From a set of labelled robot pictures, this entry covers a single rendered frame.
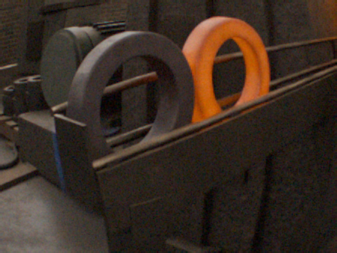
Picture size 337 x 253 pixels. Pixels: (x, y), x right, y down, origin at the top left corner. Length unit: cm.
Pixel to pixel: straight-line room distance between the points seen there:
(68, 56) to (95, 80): 144
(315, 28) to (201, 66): 55
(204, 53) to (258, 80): 14
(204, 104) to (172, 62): 8
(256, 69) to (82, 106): 33
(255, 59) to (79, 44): 126
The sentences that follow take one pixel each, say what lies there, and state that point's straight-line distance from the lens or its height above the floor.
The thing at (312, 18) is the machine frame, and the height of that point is 78.
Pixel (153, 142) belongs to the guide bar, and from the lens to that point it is 65.
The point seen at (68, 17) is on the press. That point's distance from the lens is 525.
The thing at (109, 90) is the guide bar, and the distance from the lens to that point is 70.
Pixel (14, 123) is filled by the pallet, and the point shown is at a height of 14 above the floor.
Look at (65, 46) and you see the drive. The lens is 207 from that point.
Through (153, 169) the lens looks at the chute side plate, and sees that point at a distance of 65.
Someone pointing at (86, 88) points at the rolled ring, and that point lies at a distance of 60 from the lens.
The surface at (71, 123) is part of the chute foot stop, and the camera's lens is 60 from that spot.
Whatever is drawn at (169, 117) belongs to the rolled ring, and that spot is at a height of 61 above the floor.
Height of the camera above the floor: 77
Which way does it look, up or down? 14 degrees down
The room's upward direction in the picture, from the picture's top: 1 degrees clockwise
